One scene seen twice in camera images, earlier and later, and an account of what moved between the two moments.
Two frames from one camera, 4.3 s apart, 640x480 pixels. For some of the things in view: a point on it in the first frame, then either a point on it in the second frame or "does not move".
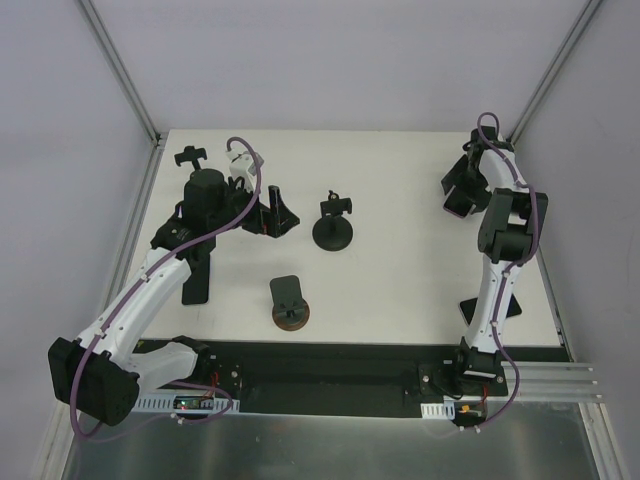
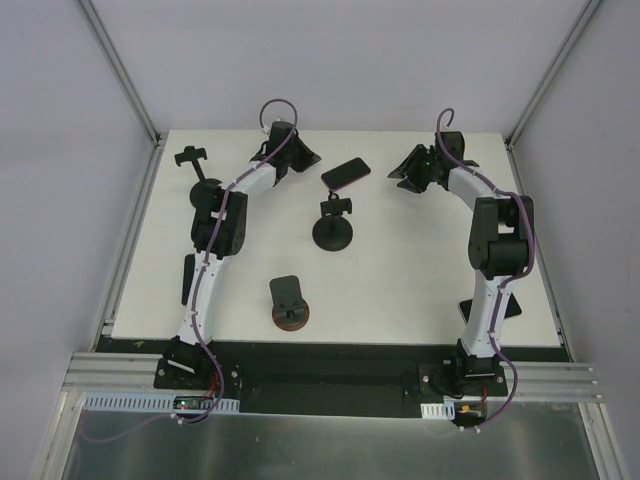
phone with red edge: (458, 203) → (347, 172)
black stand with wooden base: (290, 311) does not move
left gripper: (271, 210) → (295, 151)
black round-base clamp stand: (333, 232) does not move
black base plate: (327, 377) does not move
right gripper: (473, 181) → (417, 168)
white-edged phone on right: (467, 307) does not move
